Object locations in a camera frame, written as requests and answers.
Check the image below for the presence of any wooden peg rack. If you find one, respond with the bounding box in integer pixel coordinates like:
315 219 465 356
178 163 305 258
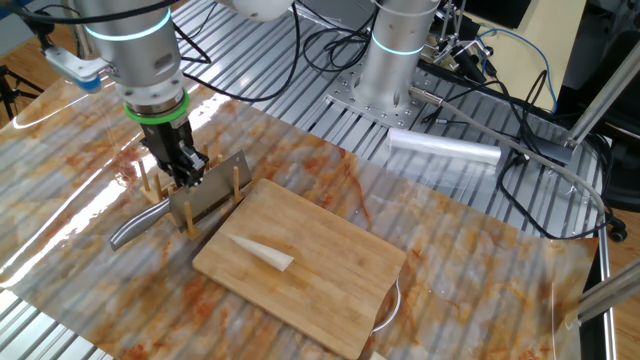
137 142 246 241

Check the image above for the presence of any silver black clamp tool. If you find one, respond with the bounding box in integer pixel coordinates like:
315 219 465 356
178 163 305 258
424 0 496 84

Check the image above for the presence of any black looped cable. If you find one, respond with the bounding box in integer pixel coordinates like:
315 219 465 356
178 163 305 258
497 149 616 241

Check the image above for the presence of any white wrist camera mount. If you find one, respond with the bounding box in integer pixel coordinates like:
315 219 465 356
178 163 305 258
43 44 114 95

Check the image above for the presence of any clear plastic film roll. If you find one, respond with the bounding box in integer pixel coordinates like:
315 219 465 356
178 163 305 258
387 127 503 166

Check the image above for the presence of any marble pattern plastic mat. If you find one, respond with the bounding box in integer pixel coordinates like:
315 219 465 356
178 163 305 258
0 69 600 360

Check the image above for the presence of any black tripod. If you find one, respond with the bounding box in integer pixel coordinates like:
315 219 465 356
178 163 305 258
0 64 45 121

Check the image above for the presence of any wooden cutting board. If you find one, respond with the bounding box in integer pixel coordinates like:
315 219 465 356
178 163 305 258
192 178 407 360

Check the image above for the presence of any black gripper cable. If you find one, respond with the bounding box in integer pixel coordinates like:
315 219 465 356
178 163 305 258
172 0 302 104

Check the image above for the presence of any grey hose with connector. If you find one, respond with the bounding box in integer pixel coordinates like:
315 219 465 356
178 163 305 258
408 84 609 224

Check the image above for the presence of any aluminium frame post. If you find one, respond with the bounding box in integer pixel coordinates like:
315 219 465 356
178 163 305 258
564 259 640 330
529 49 640 166

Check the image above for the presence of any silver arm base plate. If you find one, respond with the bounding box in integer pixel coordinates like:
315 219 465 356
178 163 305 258
324 64 437 130

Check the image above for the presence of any black camera cable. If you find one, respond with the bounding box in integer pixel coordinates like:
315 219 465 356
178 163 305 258
9 0 184 51

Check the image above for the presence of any beige desk panel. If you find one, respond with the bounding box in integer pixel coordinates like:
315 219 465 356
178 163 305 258
439 0 589 114

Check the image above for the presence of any blue cable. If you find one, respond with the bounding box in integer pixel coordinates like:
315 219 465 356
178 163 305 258
474 27 559 114

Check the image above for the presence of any black computer monitor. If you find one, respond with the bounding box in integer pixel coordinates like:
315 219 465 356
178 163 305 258
464 0 534 29

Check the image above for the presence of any tapered white radish piece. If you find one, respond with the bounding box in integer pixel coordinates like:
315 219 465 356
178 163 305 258
227 233 296 273

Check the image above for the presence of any steel cleaver knife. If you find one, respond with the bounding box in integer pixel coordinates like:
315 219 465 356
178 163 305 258
109 149 253 252

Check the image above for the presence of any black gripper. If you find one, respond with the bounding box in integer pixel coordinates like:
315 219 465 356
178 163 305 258
139 118 209 188

